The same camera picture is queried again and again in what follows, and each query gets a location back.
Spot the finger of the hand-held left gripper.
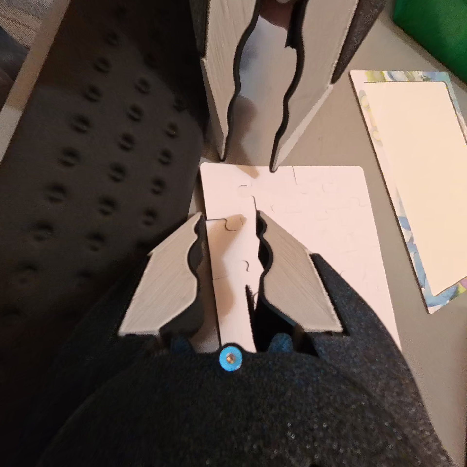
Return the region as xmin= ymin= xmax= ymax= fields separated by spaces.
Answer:
xmin=200 ymin=0 xmax=261 ymax=162
xmin=270 ymin=0 xmax=360 ymax=173

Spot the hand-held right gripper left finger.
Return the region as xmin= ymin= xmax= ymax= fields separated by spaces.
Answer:
xmin=118 ymin=212 xmax=207 ymax=339

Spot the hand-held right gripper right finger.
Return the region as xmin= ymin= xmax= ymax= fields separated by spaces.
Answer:
xmin=255 ymin=211 xmax=344 ymax=334

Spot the sheet of joined puzzle pieces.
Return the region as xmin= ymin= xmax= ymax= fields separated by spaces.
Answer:
xmin=200 ymin=162 xmax=402 ymax=352

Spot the landscape jigsaw puzzle board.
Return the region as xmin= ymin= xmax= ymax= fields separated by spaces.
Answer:
xmin=350 ymin=69 xmax=467 ymax=314

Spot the grey desk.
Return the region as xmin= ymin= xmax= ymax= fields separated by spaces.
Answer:
xmin=188 ymin=15 xmax=467 ymax=464

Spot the green plastic bin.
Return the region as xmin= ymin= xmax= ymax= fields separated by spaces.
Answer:
xmin=392 ymin=0 xmax=467 ymax=82

